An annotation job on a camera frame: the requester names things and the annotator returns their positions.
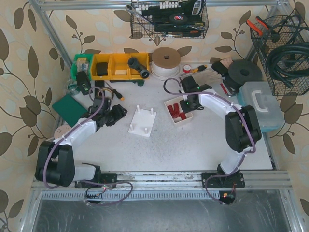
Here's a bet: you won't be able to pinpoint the orange handled pliers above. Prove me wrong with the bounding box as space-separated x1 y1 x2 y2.
246 16 270 36

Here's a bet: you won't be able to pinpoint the white spring tray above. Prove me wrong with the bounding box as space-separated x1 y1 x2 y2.
164 97 193 127

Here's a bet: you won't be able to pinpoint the green storage bin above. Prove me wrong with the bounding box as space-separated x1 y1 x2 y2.
71 54 93 80

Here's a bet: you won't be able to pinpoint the yellow black screwdriver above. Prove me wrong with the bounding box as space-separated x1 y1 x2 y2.
191 65 207 73

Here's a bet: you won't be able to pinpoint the purple cable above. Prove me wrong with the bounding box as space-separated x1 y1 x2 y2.
42 87 133 206
163 77 256 206

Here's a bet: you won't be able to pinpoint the clear glass jar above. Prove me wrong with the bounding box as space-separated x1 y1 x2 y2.
66 79 80 96

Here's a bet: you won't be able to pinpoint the yellow bin with card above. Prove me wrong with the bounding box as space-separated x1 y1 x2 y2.
109 53 131 81

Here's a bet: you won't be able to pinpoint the yellow bin with black box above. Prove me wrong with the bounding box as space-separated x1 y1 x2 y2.
90 54 112 81

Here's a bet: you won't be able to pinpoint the orange black screwdriver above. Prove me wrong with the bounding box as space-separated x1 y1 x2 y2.
105 82 124 101

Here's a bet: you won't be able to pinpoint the yellow bin with pipe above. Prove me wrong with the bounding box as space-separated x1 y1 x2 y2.
127 53 150 80

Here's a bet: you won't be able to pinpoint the white cable spool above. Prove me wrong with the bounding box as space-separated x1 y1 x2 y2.
151 47 181 81

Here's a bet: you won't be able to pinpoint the black ribbed block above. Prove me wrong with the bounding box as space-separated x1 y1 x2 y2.
95 81 105 96

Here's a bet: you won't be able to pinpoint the grey pipe fitting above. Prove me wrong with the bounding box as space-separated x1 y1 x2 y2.
128 58 150 79

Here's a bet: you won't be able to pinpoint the red handled tool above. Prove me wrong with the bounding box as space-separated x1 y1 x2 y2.
220 83 237 97

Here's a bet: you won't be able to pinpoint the wire basket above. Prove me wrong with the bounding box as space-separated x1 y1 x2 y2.
250 14 309 96
129 0 209 41

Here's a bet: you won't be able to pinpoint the black green meter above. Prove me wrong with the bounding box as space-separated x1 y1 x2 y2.
76 71 91 96

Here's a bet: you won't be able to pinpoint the red white tape roll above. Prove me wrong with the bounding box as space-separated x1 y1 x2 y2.
183 64 191 73

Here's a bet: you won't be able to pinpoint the round beige power socket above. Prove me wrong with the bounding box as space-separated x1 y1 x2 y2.
54 124 71 139

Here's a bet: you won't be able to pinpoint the teal clear toolbox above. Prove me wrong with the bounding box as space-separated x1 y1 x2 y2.
237 81 284 132

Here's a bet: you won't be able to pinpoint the white peg base plate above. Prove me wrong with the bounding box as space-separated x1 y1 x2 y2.
128 105 157 138

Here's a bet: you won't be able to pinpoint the black brush block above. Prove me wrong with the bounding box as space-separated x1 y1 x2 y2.
211 58 233 77

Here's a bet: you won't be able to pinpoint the centre wire basket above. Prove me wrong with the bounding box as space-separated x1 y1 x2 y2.
129 0 209 41

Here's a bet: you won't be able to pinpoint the black tape roll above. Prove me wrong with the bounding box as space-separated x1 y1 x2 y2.
169 14 188 25

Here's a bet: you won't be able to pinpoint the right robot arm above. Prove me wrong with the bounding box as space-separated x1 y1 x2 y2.
180 76 262 174

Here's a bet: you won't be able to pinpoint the brown tape roll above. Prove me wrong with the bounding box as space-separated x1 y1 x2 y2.
96 87 114 100

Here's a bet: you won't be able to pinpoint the black coiled hose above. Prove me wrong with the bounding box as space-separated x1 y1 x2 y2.
267 14 309 85

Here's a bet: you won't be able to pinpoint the green plastic case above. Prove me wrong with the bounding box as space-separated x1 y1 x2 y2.
52 94 87 127

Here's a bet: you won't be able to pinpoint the black foam disc spool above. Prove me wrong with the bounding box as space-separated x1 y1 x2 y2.
225 59 263 90

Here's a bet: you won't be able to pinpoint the right wire basket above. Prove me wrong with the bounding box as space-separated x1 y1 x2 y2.
250 14 309 96

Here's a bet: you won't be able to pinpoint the silver wrench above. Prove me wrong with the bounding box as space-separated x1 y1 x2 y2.
125 5 153 25

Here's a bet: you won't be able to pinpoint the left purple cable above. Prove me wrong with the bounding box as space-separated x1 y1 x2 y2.
42 87 133 206

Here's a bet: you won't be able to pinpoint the white work glove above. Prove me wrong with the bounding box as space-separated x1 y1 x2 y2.
180 68 223 93

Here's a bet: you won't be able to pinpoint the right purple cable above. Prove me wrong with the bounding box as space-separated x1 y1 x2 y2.
163 77 256 206

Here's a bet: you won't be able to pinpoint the aluminium front rail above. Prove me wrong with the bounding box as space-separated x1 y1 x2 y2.
30 170 293 194

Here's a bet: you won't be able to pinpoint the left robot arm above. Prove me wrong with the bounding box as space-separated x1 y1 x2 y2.
35 97 127 189

